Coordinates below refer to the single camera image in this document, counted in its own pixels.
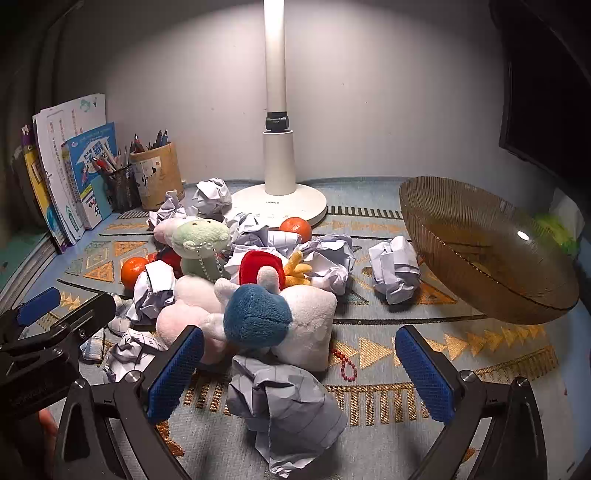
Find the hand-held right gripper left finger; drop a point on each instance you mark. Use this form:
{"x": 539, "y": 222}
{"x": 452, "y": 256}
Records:
{"x": 175, "y": 374}

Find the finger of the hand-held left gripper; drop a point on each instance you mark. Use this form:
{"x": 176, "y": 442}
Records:
{"x": 39, "y": 304}
{"x": 90, "y": 314}

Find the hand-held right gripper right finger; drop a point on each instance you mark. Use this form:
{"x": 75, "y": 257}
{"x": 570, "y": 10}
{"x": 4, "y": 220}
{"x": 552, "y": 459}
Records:
{"x": 425, "y": 376}

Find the white paper ball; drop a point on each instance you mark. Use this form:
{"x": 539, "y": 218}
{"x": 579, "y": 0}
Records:
{"x": 281, "y": 406}
{"x": 397, "y": 270}
{"x": 154, "y": 290}
{"x": 332, "y": 263}
{"x": 131, "y": 355}
{"x": 212, "y": 196}
{"x": 258, "y": 235}
{"x": 168, "y": 207}

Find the plaid fabric pouch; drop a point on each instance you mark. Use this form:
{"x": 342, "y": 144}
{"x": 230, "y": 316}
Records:
{"x": 94, "y": 344}

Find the orange fruit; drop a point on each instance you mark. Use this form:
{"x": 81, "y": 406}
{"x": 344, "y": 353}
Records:
{"x": 134, "y": 272}
{"x": 295, "y": 228}

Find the patterned blue orange mat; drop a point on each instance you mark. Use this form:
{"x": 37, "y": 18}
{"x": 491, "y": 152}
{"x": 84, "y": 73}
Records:
{"x": 374, "y": 323}

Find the red snack packet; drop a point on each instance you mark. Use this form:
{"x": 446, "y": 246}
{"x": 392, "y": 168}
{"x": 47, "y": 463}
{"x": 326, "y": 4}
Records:
{"x": 170, "y": 261}

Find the pale pink plush toy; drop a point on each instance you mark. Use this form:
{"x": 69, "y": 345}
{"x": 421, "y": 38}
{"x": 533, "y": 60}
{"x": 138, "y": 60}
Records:
{"x": 162, "y": 229}

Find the yellow purple book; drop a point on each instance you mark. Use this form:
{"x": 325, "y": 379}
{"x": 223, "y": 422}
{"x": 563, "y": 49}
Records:
{"x": 36, "y": 184}

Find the black mesh pen holder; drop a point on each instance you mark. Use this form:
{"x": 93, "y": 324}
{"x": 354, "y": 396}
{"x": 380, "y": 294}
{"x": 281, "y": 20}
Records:
{"x": 122, "y": 191}

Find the green plush toy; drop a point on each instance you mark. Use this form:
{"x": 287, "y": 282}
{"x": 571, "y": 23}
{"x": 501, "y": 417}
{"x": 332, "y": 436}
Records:
{"x": 201, "y": 244}

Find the white blue plush toy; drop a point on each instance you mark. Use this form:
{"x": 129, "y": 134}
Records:
{"x": 304, "y": 323}

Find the red yellow plush toy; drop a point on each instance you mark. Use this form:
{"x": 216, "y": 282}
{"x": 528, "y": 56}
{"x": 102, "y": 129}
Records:
{"x": 258, "y": 270}

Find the blue illustrated book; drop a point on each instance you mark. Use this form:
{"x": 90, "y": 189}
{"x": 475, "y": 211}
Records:
{"x": 90, "y": 180}

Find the amber glass bowl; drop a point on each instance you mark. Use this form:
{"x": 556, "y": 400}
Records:
{"x": 461, "y": 240}

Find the brown cardboard pen holder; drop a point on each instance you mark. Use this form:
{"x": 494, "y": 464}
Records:
{"x": 159, "y": 180}

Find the bundle of pencils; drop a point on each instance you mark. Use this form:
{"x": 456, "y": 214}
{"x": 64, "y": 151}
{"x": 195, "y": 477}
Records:
{"x": 111, "y": 161}

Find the white paper workbook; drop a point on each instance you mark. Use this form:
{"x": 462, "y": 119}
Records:
{"x": 64, "y": 138}

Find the bundle of pens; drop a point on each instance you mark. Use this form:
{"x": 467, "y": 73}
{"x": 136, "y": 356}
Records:
{"x": 150, "y": 141}

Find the green soft item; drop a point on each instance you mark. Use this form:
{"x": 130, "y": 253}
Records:
{"x": 554, "y": 230}

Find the white desk lamp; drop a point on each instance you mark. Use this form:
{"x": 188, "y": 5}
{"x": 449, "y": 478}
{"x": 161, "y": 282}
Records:
{"x": 279, "y": 152}

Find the dark monitor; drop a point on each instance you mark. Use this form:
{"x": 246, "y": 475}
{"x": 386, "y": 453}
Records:
{"x": 545, "y": 92}

